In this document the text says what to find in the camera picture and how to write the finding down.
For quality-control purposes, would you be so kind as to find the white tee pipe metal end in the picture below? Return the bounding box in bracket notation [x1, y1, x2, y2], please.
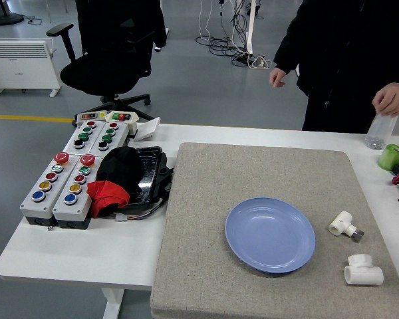
[329, 211, 366, 244]

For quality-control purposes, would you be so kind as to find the person's left hand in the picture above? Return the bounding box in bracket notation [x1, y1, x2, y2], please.
[372, 82, 399, 118]

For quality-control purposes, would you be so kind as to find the white green-red switch box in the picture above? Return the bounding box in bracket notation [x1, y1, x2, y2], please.
[105, 110, 140, 136]

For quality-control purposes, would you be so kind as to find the five-button control box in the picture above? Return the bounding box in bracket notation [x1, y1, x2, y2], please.
[52, 154, 104, 230]
[19, 152, 80, 227]

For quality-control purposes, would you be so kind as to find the white table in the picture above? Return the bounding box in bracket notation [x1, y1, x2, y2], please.
[0, 123, 399, 319]

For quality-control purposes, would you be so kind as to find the black floor cable bundle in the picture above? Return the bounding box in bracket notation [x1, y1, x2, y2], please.
[195, 35, 253, 67]

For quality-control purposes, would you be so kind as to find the black jacket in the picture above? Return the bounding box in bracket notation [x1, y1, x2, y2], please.
[74, 0, 169, 56]

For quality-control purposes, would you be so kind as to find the black and red cloth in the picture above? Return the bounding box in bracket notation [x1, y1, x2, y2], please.
[86, 146, 146, 219]

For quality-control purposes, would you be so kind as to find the person's right hand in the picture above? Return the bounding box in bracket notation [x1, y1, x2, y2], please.
[268, 67, 288, 88]

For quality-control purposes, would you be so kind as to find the white panel heater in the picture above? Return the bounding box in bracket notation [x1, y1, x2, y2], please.
[0, 37, 63, 98]

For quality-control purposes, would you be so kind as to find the black round stand base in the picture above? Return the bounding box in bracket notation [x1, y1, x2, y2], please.
[0, 0, 25, 27]

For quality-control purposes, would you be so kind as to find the black tray device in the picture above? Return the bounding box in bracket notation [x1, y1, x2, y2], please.
[119, 146, 174, 213]

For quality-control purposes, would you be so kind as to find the blue plastic plate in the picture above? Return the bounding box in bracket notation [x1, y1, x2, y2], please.
[224, 197, 317, 274]

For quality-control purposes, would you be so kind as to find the white floor power strip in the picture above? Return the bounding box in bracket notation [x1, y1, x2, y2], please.
[251, 56, 273, 70]

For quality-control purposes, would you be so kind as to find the white desk leg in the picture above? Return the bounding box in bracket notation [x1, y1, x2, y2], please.
[245, 0, 256, 56]

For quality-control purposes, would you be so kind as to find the clear bottle red cap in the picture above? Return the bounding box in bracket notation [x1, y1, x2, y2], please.
[363, 111, 398, 151]

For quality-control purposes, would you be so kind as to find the white wall switch panel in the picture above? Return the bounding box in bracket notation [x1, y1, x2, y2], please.
[134, 117, 161, 143]

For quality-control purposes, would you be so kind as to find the green plastic cup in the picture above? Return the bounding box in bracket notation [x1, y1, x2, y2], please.
[377, 144, 399, 171]

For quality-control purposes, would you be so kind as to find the grey switch box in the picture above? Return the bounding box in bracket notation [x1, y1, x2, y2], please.
[74, 111, 107, 126]

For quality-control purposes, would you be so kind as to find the grey-brown mat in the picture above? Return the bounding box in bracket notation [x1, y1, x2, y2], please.
[150, 142, 399, 319]

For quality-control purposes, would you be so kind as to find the person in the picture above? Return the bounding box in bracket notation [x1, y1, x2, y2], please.
[268, 0, 399, 134]

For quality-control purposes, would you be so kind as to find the black office chair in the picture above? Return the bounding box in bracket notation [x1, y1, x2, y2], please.
[45, 13, 157, 122]

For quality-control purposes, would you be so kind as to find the wire bundle white connector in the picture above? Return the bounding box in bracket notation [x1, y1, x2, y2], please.
[114, 195, 169, 223]

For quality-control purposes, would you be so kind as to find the plain white tee pipe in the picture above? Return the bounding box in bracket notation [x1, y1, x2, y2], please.
[343, 253, 385, 286]

